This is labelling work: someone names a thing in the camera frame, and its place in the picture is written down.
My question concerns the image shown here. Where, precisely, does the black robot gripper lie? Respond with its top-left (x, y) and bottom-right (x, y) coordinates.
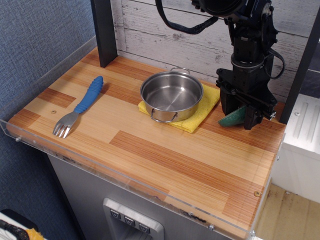
top-left (216, 66), bottom-right (278, 130)

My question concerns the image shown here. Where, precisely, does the black vertical post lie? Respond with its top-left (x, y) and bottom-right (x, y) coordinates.
top-left (279, 10), bottom-right (320, 124)
top-left (90, 0), bottom-right (118, 68)

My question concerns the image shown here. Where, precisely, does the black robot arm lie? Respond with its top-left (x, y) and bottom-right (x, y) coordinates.
top-left (191, 0), bottom-right (278, 130)

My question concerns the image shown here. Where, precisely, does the blue handled metal fork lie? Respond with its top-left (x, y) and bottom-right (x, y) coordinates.
top-left (52, 76), bottom-right (104, 138)

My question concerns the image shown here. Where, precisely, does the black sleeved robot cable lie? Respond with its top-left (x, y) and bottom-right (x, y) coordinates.
top-left (154, 0), bottom-right (220, 35)

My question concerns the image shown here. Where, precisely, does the yellow folded cloth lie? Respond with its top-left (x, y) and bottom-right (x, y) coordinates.
top-left (138, 84), bottom-right (220, 133)

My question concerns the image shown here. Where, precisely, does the grey toy fridge cabinet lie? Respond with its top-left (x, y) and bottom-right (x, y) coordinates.
top-left (49, 155), bottom-right (260, 240)

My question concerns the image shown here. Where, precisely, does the black right vertical post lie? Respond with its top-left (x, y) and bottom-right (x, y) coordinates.
top-left (279, 10), bottom-right (320, 124)

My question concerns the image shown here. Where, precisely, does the silver metal pan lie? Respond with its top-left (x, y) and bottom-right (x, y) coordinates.
top-left (140, 67), bottom-right (204, 123)

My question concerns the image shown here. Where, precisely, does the black left vertical post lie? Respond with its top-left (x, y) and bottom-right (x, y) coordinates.
top-left (90, 0), bottom-right (118, 68)

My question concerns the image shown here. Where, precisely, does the white ridged side counter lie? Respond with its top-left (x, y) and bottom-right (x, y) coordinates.
top-left (271, 94), bottom-right (320, 203)

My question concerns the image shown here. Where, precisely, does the clear acrylic table guard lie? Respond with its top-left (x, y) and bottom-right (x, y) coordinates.
top-left (5, 50), bottom-right (285, 240)

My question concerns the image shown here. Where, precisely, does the black braided cable bundle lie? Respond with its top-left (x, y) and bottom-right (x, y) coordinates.
top-left (0, 219), bottom-right (28, 240)

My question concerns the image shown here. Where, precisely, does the toy avocado half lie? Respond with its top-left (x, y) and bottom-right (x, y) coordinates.
top-left (218, 105), bottom-right (247, 127)

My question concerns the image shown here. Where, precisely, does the yellow object at corner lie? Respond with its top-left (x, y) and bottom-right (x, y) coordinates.
top-left (25, 228), bottom-right (45, 240)

